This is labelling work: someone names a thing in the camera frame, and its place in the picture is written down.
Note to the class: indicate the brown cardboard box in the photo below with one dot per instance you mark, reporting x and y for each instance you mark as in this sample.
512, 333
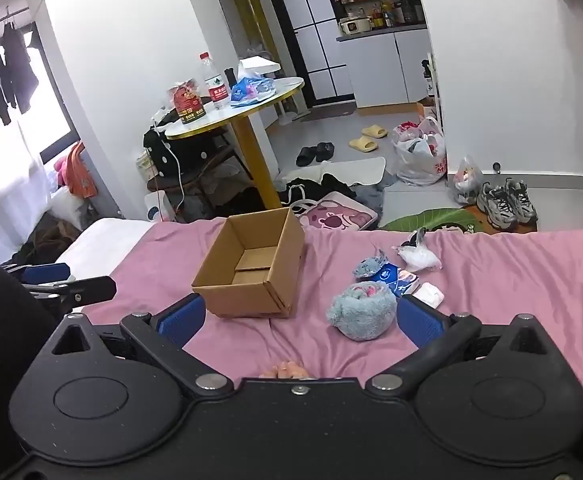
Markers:
251, 270

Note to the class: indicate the black hoodie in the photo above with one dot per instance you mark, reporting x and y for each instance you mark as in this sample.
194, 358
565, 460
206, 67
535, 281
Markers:
316, 187

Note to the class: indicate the clear water bottle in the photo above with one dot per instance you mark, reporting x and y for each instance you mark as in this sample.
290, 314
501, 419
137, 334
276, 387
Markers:
214, 85

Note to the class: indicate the white bedding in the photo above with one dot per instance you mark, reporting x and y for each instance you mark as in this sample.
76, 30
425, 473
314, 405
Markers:
96, 242

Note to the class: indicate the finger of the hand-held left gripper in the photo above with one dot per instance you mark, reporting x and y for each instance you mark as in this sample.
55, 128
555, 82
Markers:
46, 273
89, 290

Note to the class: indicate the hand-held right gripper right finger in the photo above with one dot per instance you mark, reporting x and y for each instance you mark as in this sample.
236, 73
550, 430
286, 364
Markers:
421, 321

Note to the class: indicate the white shopping bag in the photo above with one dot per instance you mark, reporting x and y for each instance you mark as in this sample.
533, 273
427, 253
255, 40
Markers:
419, 160

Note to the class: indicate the person's right hand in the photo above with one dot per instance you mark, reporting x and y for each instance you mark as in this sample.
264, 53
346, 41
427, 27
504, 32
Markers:
286, 371

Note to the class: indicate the pink bear print case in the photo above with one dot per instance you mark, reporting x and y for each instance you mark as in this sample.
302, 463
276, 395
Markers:
336, 212

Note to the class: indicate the clear plastic trash bag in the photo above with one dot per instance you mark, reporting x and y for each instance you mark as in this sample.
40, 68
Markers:
465, 182

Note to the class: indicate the yellow slipper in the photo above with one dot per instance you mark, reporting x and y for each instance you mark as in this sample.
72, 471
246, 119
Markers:
374, 131
364, 144

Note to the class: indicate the black slipper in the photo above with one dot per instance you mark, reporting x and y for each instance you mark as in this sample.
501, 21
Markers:
325, 151
305, 156

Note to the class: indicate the small white packet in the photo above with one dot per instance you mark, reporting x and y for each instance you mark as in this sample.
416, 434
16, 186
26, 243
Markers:
429, 295

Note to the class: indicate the colourful printed packet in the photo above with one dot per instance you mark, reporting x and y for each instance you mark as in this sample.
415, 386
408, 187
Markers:
406, 281

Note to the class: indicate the dark wooden chair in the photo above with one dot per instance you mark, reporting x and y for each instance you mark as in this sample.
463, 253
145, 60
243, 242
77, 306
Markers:
216, 160

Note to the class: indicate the small cardboard floor box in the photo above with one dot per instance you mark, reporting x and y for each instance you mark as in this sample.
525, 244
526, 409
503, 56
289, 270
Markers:
426, 109

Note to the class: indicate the black spray bottle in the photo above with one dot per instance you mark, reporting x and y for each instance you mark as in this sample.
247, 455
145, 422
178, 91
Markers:
427, 77

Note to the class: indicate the white rice cooker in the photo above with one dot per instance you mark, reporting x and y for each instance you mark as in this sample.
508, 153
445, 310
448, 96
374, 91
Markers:
355, 26

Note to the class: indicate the round table with yellow leg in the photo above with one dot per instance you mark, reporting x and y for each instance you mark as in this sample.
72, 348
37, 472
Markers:
251, 160

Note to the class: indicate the small black bottle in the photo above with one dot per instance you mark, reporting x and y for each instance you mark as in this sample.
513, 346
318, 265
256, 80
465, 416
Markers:
230, 79

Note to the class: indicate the dark clothes pile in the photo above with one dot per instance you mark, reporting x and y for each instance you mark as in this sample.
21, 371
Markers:
51, 242

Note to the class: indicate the grey sneaker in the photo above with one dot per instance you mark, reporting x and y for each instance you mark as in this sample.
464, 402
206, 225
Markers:
496, 207
521, 200

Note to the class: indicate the black polka dot bag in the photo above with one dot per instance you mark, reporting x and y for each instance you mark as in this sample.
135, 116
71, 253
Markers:
164, 152

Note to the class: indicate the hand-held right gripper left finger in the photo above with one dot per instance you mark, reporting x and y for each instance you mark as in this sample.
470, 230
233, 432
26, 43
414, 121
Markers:
181, 319

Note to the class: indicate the clear bag with black cloth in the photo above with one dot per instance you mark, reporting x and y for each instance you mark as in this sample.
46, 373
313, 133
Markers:
419, 256

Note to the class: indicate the white kitchen cabinet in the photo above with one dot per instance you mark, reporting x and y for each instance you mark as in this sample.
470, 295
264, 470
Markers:
391, 65

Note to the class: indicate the green leaf cartoon rug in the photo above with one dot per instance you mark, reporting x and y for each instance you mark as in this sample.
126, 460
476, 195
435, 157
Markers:
431, 221

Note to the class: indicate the orange garment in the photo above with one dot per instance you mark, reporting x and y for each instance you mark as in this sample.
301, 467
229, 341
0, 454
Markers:
81, 175

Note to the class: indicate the blue plastic packet on table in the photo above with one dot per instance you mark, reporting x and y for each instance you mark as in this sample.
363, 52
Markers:
251, 91

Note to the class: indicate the grey-blue fluffy plush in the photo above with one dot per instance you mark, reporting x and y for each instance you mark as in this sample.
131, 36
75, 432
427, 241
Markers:
361, 312

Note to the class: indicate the small grey plush item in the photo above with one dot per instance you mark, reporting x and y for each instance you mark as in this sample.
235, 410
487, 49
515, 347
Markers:
369, 266

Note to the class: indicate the black grid sliding door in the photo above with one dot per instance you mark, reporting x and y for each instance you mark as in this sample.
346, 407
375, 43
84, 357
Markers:
316, 35

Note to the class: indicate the white small appliance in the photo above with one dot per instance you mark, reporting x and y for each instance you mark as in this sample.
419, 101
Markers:
159, 208

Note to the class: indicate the blue tissue packet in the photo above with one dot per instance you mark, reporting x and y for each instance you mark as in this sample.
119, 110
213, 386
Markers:
385, 276

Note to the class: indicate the small black floor knob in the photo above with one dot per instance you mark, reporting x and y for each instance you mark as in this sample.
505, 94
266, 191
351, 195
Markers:
496, 167

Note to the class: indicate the white tissue box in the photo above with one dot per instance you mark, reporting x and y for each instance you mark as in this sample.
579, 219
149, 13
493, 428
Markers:
260, 66

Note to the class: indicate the row of hanging dark clothes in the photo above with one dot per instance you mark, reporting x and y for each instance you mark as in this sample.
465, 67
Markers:
14, 70

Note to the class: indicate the grey fluffy rug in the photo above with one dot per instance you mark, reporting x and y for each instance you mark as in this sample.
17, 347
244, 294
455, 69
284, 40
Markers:
371, 200

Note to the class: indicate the pink bed sheet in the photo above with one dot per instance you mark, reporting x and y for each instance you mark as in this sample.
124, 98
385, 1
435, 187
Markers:
521, 285

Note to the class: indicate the white narrow shelf rack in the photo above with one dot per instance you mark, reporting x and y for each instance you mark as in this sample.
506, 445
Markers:
437, 90

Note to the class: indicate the white floor mat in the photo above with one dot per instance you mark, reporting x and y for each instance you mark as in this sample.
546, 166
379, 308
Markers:
356, 170

